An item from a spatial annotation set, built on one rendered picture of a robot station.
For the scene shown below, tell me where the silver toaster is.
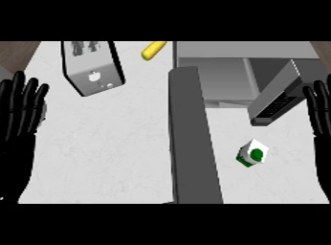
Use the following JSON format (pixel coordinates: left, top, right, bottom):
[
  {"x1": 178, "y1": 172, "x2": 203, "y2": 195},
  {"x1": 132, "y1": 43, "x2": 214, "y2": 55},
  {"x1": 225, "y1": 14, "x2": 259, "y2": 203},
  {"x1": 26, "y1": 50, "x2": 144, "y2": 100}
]
[{"x1": 60, "y1": 41, "x2": 127, "y2": 98}]

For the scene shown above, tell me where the dark grey microwave door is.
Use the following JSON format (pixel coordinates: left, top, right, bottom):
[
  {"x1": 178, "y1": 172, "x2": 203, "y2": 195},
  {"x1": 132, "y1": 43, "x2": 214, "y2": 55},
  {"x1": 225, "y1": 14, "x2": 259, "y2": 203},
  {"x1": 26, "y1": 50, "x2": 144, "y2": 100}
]
[{"x1": 167, "y1": 66, "x2": 225, "y2": 205}]

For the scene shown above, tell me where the yellow corn cob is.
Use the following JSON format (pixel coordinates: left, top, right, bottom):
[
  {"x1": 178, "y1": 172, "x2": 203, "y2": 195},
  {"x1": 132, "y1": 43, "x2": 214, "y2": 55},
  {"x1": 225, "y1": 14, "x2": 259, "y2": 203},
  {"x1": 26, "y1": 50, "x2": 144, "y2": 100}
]
[{"x1": 141, "y1": 41, "x2": 169, "y2": 61}]

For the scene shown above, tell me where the white and green milk carton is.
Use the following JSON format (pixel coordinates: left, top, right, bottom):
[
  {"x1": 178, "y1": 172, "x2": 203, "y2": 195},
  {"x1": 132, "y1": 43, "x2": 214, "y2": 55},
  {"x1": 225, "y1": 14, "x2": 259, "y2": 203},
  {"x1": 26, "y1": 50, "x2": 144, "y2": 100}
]
[{"x1": 235, "y1": 138, "x2": 272, "y2": 169}]

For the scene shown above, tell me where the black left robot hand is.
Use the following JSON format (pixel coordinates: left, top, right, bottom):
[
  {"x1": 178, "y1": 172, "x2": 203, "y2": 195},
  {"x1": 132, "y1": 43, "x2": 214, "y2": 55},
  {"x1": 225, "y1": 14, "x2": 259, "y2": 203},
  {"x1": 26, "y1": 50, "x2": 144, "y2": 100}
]
[{"x1": 0, "y1": 70, "x2": 51, "y2": 205}]

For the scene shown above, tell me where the grey microwave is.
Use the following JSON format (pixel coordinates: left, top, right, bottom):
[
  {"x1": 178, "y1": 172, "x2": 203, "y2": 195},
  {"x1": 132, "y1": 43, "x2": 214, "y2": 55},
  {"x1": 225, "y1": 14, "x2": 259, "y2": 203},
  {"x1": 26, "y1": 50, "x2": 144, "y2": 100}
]
[{"x1": 173, "y1": 41, "x2": 331, "y2": 127}]

